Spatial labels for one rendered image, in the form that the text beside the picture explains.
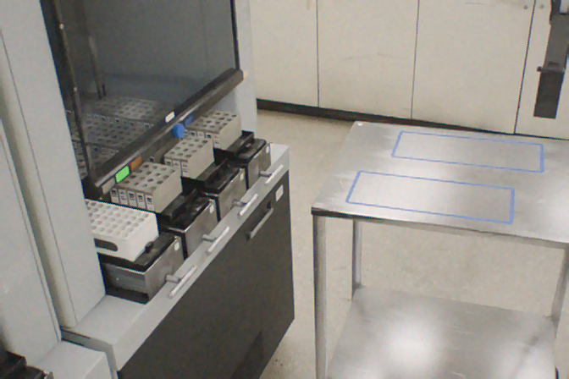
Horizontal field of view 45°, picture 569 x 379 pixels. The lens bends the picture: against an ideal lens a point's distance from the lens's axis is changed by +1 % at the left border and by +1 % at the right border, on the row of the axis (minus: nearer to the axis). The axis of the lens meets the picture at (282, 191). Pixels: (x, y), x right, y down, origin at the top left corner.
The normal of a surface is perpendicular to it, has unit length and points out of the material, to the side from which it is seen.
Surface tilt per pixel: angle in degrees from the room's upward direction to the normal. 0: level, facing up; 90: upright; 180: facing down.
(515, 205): 0
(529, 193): 0
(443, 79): 90
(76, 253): 90
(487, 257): 0
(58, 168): 90
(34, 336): 90
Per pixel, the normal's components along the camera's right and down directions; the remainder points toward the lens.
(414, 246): -0.04, -0.86
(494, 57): -0.42, 0.48
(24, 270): 0.92, 0.17
